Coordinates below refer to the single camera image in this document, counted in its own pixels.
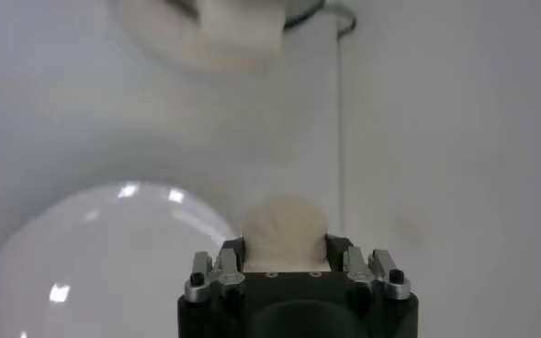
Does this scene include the cream electric cooker pot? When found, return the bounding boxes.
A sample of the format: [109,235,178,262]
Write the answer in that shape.
[108,0,287,73]

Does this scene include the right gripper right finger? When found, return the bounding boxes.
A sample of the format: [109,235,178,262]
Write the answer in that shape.
[324,233,412,302]

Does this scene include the perforated steel steamer basket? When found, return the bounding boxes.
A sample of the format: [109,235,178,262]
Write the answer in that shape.
[281,0,358,40]

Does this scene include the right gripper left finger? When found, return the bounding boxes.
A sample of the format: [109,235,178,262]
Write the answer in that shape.
[184,236,247,304]

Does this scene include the white round plate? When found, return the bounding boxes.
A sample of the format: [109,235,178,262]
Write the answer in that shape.
[0,181,239,338]

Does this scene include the white steamed baozi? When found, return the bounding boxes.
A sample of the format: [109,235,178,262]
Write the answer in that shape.
[241,195,331,273]

